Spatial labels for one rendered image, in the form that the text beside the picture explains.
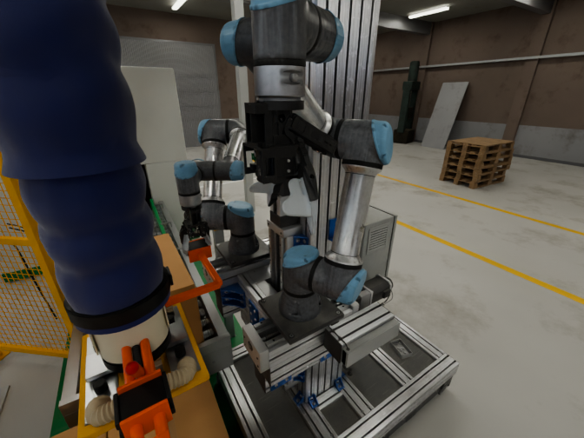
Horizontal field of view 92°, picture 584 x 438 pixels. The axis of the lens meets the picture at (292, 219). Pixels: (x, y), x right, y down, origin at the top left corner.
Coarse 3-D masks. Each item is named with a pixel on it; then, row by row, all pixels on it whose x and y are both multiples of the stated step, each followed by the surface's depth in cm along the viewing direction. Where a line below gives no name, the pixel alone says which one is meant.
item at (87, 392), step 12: (84, 336) 86; (84, 348) 82; (84, 360) 78; (84, 372) 75; (84, 384) 72; (96, 384) 69; (108, 384) 71; (120, 384) 72; (84, 396) 69; (96, 396) 68; (84, 408) 66; (84, 420) 64; (84, 432) 62; (96, 432) 62
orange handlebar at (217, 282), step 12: (204, 264) 101; (216, 276) 93; (204, 288) 88; (216, 288) 90; (168, 300) 83; (180, 300) 85; (144, 348) 67; (132, 360) 65; (144, 360) 65; (156, 420) 53; (132, 432) 51; (156, 432) 51; (168, 432) 50
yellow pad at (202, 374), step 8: (176, 304) 99; (176, 312) 94; (176, 320) 91; (184, 320) 92; (192, 336) 86; (184, 344) 82; (192, 344) 83; (168, 352) 80; (176, 352) 77; (184, 352) 79; (192, 352) 80; (200, 352) 81; (168, 360) 78; (176, 360) 78; (200, 360) 78; (168, 368) 76; (176, 368) 75; (200, 368) 75; (200, 376) 74; (208, 376) 74; (184, 384) 72; (192, 384) 72; (176, 392) 70
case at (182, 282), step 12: (156, 240) 164; (168, 240) 164; (168, 252) 151; (168, 264) 140; (180, 264) 140; (180, 276) 131; (180, 288) 123; (192, 288) 126; (192, 300) 128; (192, 312) 131; (192, 324) 133; (156, 360) 129
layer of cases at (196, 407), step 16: (208, 384) 125; (176, 400) 119; (192, 400) 119; (208, 400) 119; (176, 416) 113; (192, 416) 113; (208, 416) 113; (64, 432) 107; (112, 432) 107; (176, 432) 107; (192, 432) 107; (208, 432) 107; (224, 432) 107
